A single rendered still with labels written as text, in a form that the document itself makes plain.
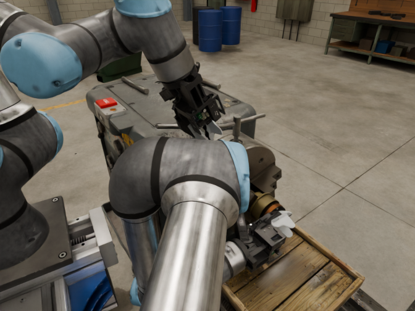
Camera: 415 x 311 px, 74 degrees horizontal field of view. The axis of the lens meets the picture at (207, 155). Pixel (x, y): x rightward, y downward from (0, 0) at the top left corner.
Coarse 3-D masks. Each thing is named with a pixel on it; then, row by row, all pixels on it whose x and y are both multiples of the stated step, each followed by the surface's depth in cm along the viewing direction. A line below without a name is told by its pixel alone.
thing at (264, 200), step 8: (256, 192) 82; (256, 200) 78; (264, 200) 77; (272, 200) 77; (248, 208) 82; (256, 208) 77; (264, 208) 76; (272, 208) 75; (280, 208) 76; (256, 216) 78
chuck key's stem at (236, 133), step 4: (236, 116) 76; (240, 116) 76; (236, 120) 76; (240, 120) 76; (236, 124) 77; (240, 124) 77; (236, 128) 77; (236, 132) 78; (236, 136) 79; (236, 140) 80
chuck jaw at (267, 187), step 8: (272, 168) 88; (256, 176) 87; (264, 176) 86; (272, 176) 86; (280, 176) 89; (256, 184) 85; (264, 184) 84; (272, 184) 84; (264, 192) 82; (272, 192) 82
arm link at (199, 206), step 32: (160, 160) 41; (192, 160) 40; (224, 160) 41; (160, 192) 42; (192, 192) 37; (224, 192) 37; (192, 224) 33; (224, 224) 36; (160, 256) 32; (192, 256) 30; (160, 288) 28; (192, 288) 28
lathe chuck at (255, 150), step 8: (232, 136) 84; (240, 136) 85; (248, 136) 88; (248, 144) 80; (256, 144) 81; (248, 152) 80; (256, 152) 82; (264, 152) 84; (272, 152) 87; (248, 160) 81; (256, 160) 84; (264, 160) 87; (272, 160) 89; (256, 168) 86; (264, 168) 89
